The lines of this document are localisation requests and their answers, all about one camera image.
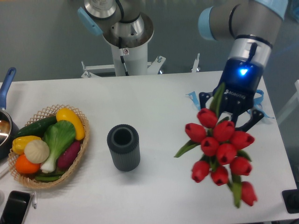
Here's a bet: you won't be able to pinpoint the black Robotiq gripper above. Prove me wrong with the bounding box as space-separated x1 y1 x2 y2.
199 58 264 132

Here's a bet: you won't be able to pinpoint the red tulip bouquet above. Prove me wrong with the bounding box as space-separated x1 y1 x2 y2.
175 84 258 208

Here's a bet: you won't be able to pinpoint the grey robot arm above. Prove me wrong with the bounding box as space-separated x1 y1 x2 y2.
77 0 288 131

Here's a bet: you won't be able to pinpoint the dark grey ribbed vase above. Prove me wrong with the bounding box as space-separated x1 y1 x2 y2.
107 124 141 172

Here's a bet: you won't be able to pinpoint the blue tangled ribbon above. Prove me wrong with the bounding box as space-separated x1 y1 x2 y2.
253 89 274 119

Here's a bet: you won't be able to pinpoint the blue curved tape strip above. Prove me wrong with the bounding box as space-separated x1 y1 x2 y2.
186 91 201 111

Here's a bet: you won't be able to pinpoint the black device at edge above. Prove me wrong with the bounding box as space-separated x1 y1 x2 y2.
282 189 299 214

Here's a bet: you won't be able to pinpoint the yellow squash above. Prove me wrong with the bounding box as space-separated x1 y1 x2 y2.
56 107 85 140

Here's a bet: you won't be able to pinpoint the green bok choy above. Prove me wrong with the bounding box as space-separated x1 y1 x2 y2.
41 120 76 173

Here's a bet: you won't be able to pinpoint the purple sweet potato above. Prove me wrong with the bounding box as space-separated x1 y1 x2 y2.
57 141 81 170

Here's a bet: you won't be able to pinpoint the green cucumber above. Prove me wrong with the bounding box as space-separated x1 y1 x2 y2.
14 116 57 138

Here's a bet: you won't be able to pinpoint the green pea pods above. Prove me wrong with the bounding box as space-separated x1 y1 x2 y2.
34 172 64 182

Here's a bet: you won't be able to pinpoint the yellow bell pepper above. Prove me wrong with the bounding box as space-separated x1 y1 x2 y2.
12 135 41 155

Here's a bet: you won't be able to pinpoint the orange fruit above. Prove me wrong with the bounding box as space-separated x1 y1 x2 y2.
15 154 40 174

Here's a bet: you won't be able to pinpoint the small clear pen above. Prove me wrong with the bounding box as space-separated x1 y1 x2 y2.
32 191 37 209

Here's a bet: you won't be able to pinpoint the black smartphone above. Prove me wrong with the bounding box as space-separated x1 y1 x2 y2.
0 190 31 224

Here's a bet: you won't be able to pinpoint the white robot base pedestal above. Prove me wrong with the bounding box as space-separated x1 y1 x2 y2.
103 12 154 76

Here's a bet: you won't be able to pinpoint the blue handled saucepan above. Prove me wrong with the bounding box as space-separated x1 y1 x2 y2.
0 67 19 160

